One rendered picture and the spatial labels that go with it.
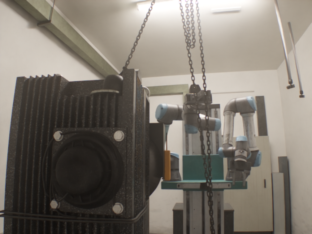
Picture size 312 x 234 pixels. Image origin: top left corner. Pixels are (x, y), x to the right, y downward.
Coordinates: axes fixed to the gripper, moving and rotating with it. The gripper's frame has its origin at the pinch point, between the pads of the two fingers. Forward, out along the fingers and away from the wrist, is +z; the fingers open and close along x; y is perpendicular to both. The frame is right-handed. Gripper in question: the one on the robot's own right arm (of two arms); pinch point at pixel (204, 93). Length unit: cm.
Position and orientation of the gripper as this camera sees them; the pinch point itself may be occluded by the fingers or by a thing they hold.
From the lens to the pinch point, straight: 103.6
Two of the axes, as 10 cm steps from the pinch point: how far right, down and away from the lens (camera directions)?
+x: -9.9, 0.1, -1.0
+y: 0.3, 9.9, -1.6
